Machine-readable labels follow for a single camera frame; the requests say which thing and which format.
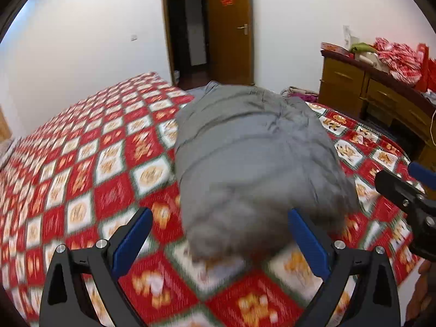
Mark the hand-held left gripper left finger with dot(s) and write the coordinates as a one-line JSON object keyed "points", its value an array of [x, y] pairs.
{"points": [[131, 242]]}

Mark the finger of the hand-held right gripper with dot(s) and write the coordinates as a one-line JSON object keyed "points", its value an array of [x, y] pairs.
{"points": [[422, 172], [391, 184]]}

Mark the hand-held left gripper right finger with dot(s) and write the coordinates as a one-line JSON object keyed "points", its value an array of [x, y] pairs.
{"points": [[308, 242]]}

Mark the grey padded jacket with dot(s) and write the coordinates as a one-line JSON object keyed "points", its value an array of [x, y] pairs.
{"points": [[252, 163]]}

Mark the person's right hand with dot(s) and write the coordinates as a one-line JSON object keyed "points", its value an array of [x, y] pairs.
{"points": [[420, 296]]}

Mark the red checked printed blanket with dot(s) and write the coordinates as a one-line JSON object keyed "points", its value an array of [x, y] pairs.
{"points": [[85, 177]]}

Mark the wooden dresser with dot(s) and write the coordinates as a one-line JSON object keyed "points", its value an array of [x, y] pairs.
{"points": [[374, 92]]}

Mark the red white plaid cloth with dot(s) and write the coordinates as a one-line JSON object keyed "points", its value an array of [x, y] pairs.
{"points": [[398, 58]]}

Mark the white bag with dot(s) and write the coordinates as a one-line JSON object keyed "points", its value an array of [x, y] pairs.
{"points": [[368, 58]]}

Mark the pink striped cloth pile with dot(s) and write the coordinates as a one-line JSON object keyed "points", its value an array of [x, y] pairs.
{"points": [[299, 92]]}

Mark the green cloth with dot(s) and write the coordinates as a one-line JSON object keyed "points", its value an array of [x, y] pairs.
{"points": [[363, 47]]}

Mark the flat red box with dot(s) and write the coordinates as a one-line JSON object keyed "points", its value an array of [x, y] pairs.
{"points": [[335, 49]]}

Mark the white paper sheet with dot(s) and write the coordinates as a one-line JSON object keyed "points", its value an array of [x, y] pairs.
{"points": [[348, 35]]}

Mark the brown wooden door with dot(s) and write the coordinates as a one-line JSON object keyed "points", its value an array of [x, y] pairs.
{"points": [[231, 30]]}

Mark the wooden door frame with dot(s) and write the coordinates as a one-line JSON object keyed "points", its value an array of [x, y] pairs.
{"points": [[167, 24]]}

